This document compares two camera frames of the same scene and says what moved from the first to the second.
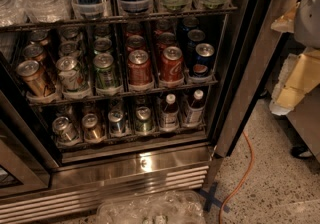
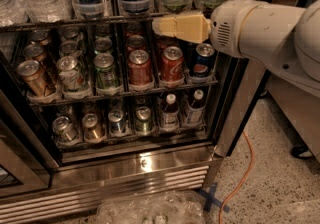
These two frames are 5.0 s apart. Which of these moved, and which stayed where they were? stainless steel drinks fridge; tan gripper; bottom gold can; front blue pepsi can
Moved: tan gripper
Stayed: bottom gold can; stainless steel drinks fridge; front blue pepsi can
